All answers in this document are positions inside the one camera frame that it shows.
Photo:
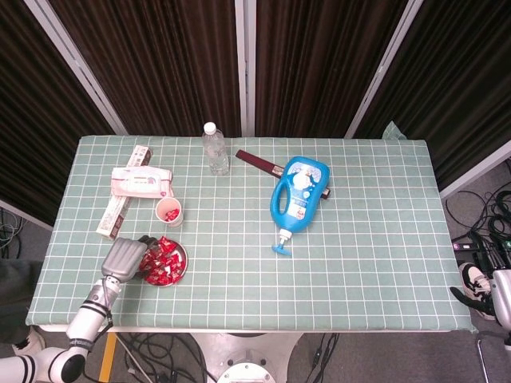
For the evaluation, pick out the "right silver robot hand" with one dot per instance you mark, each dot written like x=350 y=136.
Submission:
x=503 y=295

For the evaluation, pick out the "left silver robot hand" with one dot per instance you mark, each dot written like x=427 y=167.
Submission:
x=121 y=259

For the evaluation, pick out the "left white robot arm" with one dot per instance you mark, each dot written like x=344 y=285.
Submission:
x=85 y=319

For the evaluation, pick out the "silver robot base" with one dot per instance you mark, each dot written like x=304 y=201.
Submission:
x=245 y=359

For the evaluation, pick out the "metal bowl of candies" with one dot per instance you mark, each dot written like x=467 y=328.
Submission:
x=183 y=255

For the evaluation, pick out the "white paper cup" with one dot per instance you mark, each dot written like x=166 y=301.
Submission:
x=177 y=221

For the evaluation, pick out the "black white sneaker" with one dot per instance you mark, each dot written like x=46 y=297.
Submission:
x=475 y=277

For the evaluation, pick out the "long white cardboard box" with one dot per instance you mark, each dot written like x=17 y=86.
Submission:
x=113 y=217

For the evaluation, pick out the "black power strip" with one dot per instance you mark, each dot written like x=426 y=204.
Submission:
x=463 y=245

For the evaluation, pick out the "pink white wet wipes pack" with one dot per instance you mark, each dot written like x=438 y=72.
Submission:
x=139 y=182

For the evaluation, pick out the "white shoe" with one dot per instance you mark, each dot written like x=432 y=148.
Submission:
x=30 y=341

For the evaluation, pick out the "clear plastic water bottle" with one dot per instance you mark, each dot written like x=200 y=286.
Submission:
x=216 y=155

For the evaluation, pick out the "dark ribbed partition panel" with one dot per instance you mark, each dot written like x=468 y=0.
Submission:
x=451 y=88
x=36 y=119
x=159 y=68
x=315 y=68

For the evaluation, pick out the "long dark red box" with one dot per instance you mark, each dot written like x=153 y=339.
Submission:
x=257 y=161

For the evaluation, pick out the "green checked tablecloth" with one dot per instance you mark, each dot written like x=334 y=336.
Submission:
x=319 y=287

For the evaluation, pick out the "blue pump detergent bottle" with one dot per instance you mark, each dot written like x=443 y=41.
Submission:
x=299 y=191

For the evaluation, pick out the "grey metal tube frame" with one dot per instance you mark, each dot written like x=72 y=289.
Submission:
x=481 y=355

